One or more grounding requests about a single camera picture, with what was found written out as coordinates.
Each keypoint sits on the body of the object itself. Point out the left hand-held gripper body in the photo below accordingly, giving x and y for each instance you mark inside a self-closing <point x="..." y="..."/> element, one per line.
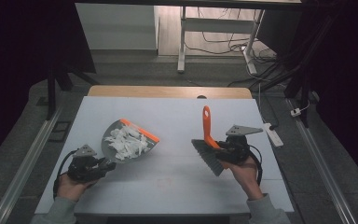
<point x="82" y="169"/>

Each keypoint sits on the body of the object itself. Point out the white cabinet panel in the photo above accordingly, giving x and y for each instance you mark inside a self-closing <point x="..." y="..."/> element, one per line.
<point x="118" y="26"/>

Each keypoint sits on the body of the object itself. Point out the black floor bracket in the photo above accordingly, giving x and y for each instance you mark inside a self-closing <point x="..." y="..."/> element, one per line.
<point x="59" y="131"/>

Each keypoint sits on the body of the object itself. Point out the pile of white paper scraps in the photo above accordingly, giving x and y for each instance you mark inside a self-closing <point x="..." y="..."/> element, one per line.
<point x="127" y="143"/>

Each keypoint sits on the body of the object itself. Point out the aluminium floor rail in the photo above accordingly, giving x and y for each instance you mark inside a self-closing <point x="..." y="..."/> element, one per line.
<point x="323" y="168"/>
<point x="28" y="161"/>

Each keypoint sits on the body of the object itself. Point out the white desk frame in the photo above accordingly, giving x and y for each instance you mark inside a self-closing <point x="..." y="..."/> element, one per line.
<point x="217" y="25"/>

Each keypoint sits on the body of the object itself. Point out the black metal stand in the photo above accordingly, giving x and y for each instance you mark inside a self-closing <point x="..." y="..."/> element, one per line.
<point x="51" y="93"/>
<point x="304" y="84"/>

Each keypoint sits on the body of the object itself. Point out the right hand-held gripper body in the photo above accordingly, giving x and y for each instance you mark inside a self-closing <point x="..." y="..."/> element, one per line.
<point x="237" y="149"/>

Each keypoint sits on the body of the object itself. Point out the person's right hand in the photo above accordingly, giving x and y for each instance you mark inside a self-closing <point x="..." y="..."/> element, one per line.
<point x="248" y="177"/>

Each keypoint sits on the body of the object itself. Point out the white foam board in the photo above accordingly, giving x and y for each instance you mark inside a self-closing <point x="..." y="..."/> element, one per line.
<point x="174" y="193"/>

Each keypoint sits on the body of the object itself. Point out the white power strip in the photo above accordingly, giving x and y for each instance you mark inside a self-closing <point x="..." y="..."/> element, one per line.
<point x="274" y="135"/>

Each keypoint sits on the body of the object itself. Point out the grey dustpan with orange edge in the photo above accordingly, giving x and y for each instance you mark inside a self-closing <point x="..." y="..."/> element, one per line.
<point x="108" y="152"/>

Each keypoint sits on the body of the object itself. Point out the wooden table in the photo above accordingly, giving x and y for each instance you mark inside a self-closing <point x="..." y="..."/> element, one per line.
<point x="155" y="92"/>

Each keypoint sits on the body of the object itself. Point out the person's left hand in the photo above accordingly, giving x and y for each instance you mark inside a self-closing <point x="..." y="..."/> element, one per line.
<point x="71" y="189"/>

